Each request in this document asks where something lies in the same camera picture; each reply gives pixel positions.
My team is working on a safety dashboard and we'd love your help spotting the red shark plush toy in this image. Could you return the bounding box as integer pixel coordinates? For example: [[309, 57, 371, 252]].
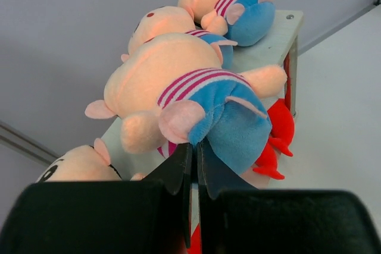
[[252, 143, 285, 180], [267, 98, 295, 157], [188, 224, 202, 254]]

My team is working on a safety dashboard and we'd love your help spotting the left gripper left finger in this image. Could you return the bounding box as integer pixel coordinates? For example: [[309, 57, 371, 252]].
[[0, 142, 193, 254]]

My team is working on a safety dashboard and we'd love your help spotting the white two-tier wooden shelf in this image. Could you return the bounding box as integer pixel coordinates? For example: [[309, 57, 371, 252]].
[[99, 10, 304, 254]]

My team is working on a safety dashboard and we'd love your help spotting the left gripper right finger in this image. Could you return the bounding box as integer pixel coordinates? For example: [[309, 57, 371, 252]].
[[197, 141, 380, 253]]

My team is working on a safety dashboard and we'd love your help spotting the boy doll plush striped shirt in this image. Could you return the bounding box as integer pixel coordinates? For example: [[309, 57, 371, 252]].
[[120, 5, 238, 70], [35, 137, 146, 183], [85, 33, 287, 174], [177, 0, 276, 47]]

